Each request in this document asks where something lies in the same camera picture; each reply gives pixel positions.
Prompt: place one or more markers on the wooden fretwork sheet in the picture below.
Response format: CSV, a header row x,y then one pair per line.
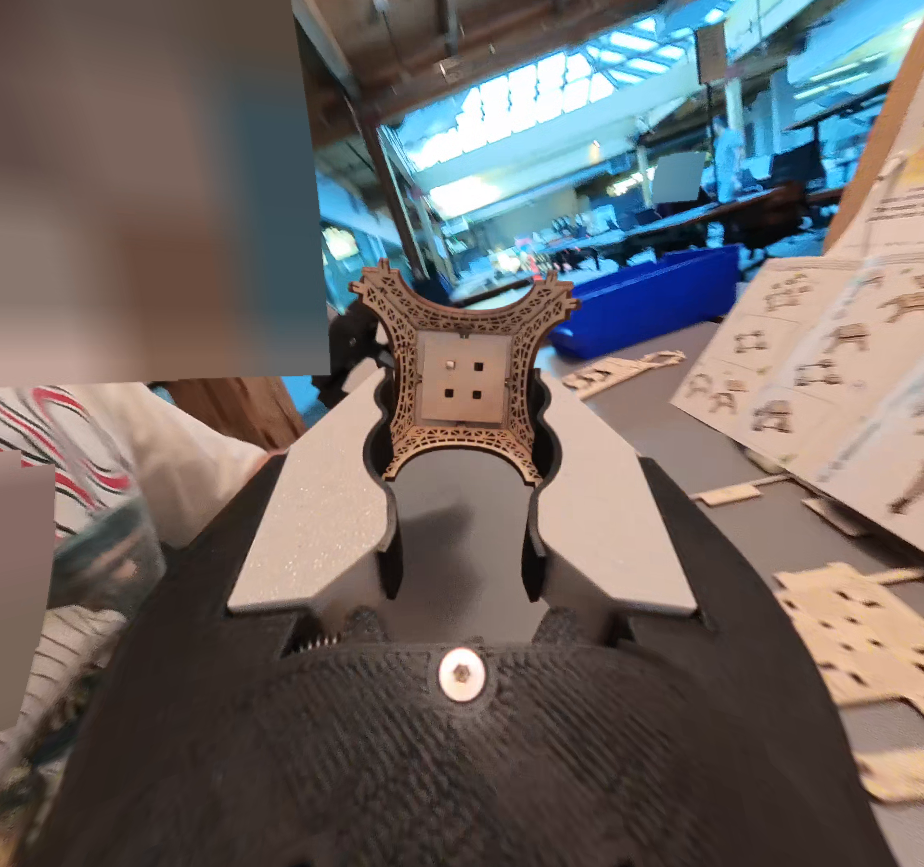
x,y
621,370

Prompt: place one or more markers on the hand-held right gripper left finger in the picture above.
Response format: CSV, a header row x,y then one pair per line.
x,y
317,520

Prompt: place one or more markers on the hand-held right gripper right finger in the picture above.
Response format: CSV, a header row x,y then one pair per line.
x,y
606,528

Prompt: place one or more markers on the wooden tower base model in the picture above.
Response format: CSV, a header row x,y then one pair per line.
x,y
462,383

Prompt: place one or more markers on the perforated wooden sheet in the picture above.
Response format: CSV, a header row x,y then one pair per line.
x,y
852,636

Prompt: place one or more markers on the assembly instruction booklet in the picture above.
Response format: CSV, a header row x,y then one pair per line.
x,y
816,376

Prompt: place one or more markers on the brown cardboard board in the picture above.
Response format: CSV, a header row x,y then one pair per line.
x,y
888,131

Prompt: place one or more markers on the blue plastic bin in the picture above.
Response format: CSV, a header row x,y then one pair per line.
x,y
650,304

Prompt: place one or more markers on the grey desk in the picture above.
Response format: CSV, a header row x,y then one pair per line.
x,y
722,593

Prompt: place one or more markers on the small wooden strip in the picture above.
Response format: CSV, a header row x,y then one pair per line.
x,y
725,495

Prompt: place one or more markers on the hanging sign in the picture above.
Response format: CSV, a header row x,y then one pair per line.
x,y
712,51

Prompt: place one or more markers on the pale wooden sheet piece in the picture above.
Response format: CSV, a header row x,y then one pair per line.
x,y
894,774

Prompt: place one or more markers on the black rounded object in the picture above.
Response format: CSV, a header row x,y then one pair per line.
x,y
348,347

